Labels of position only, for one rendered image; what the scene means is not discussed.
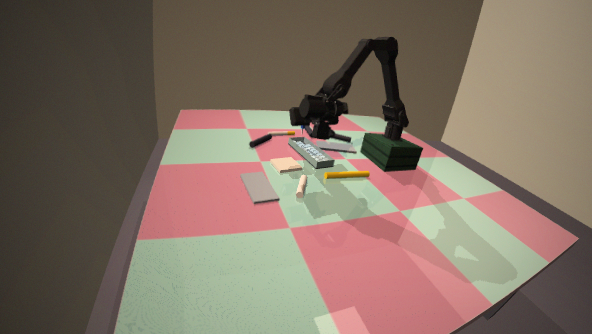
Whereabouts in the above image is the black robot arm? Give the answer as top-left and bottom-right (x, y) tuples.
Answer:
(299, 37), (409, 142)

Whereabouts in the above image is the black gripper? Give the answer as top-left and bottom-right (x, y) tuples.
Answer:
(289, 107), (339, 126)

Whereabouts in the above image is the dark grey cylinder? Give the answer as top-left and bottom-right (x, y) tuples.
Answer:
(305, 125), (313, 138)
(250, 133), (272, 148)
(332, 133), (351, 142)

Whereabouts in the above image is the peach flat square pad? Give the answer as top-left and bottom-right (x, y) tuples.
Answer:
(270, 157), (302, 173)

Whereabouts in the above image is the black keyboard with white keys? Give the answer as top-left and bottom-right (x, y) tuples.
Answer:
(288, 137), (335, 169)

